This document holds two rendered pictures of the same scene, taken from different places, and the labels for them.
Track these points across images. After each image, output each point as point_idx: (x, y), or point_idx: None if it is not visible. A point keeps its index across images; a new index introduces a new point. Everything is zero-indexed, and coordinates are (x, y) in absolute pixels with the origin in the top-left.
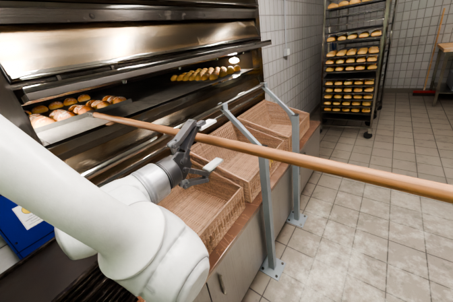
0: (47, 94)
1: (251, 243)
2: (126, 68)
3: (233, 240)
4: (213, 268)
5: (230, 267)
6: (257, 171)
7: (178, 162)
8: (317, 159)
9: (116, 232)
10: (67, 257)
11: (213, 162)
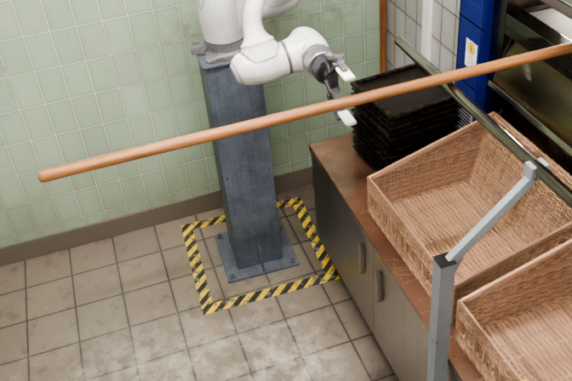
0: None
1: (420, 356)
2: None
3: (397, 282)
4: (376, 249)
5: (392, 303)
6: (481, 331)
7: (325, 70)
8: (237, 123)
9: (243, 26)
10: (412, 97)
11: (347, 116)
